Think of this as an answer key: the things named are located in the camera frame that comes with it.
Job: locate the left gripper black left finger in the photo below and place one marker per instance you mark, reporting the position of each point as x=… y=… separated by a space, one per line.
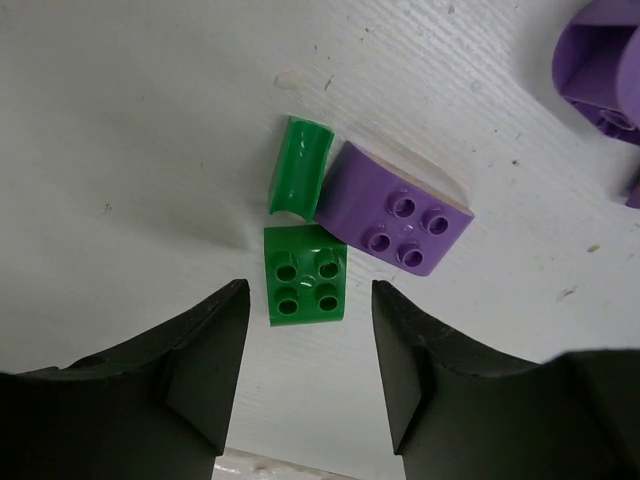
x=157 y=406

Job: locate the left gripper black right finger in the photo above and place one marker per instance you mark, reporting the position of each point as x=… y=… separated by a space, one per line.
x=459 y=409

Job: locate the green sloped lego brick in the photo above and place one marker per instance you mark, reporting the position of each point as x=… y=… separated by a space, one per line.
x=305 y=269

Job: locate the small green lego leaf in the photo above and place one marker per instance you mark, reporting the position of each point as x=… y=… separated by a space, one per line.
x=299 y=171

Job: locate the purple rounded lego brick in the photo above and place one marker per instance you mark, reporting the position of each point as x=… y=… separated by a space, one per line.
x=385 y=212

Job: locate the purple square lego brick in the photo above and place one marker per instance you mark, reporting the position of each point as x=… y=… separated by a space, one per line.
x=633 y=192

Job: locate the purple oval lego piece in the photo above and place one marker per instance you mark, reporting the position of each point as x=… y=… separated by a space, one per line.
x=595 y=67

